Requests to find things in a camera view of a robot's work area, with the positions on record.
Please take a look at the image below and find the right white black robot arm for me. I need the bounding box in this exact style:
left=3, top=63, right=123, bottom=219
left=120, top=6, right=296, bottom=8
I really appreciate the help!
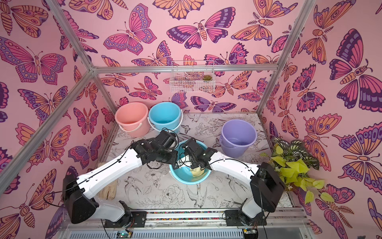
left=180, top=138, right=286, bottom=226

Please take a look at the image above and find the blue bucket white handle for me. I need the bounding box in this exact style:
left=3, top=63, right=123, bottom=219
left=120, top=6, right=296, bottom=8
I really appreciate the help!
left=147, top=102, right=184, bottom=133

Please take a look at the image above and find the green leafy potted plant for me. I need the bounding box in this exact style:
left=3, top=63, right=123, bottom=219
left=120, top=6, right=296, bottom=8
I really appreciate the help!
left=261, top=136, right=336, bottom=205

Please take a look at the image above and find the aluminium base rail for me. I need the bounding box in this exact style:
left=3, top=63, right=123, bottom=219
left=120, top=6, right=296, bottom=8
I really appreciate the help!
left=55, top=208, right=315, bottom=239

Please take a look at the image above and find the beige worn cloth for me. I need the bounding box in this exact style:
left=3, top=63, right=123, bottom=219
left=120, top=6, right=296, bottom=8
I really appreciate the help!
left=97, top=179, right=118, bottom=200

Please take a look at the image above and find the white wire wall basket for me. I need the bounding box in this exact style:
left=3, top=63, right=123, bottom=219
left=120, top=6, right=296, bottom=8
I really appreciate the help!
left=168, top=60, right=216, bottom=94

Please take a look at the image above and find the pink plastic bucket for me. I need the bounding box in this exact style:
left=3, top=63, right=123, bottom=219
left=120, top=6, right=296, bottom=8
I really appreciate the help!
left=115, top=102, right=150, bottom=137

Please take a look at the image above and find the yellow microfiber cloth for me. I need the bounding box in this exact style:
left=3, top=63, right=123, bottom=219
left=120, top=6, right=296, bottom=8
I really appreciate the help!
left=190, top=167, right=205, bottom=177

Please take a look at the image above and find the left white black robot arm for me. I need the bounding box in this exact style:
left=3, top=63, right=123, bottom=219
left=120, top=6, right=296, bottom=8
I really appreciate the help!
left=62, top=128, right=179, bottom=227

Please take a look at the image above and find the small green succulent plant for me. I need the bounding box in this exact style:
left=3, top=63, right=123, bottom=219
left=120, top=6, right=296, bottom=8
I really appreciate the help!
left=203, top=75, right=212, bottom=81

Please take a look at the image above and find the purple plastic bucket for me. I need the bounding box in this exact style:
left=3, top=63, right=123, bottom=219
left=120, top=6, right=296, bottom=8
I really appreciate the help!
left=219, top=119, right=258, bottom=158

